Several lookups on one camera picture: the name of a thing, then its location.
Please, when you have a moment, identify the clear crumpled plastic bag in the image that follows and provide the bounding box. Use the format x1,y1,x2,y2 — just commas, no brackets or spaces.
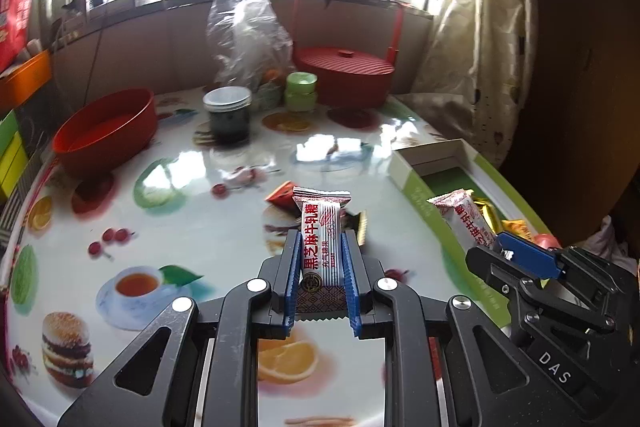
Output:
207,0,296,108

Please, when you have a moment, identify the orange storage box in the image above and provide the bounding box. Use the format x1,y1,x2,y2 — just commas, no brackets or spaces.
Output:
0,49,53,112

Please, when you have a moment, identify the red snack bag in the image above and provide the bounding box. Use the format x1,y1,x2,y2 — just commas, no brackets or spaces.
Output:
0,0,53,72

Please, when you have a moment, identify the pink jelly cup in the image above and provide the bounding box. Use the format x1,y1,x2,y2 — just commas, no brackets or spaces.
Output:
532,232,562,251

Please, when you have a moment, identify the small yellow candy packet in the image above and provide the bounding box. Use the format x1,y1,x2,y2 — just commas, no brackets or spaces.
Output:
500,219,534,241

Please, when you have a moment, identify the yellow-green box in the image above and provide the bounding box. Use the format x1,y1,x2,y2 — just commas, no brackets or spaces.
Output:
0,132,28,198

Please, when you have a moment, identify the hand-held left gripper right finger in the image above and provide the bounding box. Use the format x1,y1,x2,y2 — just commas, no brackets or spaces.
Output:
340,229,603,427

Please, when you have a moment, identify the white red-print candy packet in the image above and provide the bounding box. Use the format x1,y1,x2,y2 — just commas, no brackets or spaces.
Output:
291,187,351,322
427,189,498,250

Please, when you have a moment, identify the long gold snack packet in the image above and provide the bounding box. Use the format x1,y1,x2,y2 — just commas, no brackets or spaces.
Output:
472,197,504,233

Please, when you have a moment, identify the pale crumpled cloth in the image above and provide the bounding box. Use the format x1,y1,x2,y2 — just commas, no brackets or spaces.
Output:
590,214,640,260

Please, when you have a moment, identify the black gold-edged candy wrapper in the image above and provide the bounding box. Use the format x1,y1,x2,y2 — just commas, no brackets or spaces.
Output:
345,209,372,252

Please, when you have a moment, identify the red round bowl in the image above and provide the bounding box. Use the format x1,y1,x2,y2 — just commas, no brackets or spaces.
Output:
52,88,158,180

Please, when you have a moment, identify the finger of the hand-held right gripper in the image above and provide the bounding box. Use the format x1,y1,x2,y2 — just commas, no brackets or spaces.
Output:
494,231,568,282
465,246,532,297

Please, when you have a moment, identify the cream patterned curtain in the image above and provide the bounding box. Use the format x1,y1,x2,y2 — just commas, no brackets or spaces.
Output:
410,0,538,168

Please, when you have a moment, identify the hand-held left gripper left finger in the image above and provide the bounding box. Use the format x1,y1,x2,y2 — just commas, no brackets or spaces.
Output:
57,229,303,427

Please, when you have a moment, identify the red basket with handle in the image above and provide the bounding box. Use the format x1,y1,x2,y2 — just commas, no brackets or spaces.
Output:
291,0,404,110

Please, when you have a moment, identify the small pale jar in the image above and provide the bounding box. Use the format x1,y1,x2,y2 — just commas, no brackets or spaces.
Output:
257,82,284,110

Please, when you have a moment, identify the green cardboard box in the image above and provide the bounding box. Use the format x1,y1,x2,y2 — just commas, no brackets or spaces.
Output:
389,138,566,338

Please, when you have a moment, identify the striped box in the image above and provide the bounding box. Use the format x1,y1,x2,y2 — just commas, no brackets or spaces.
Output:
0,152,56,233

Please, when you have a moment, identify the dark-filled jar with white lid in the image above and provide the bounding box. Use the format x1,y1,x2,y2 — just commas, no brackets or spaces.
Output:
202,86,252,144

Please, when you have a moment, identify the light green box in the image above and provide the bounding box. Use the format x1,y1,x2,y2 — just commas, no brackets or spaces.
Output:
0,109,19,148

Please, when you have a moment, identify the green lidded jar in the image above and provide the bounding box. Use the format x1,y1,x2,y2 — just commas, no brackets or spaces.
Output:
285,72,319,112

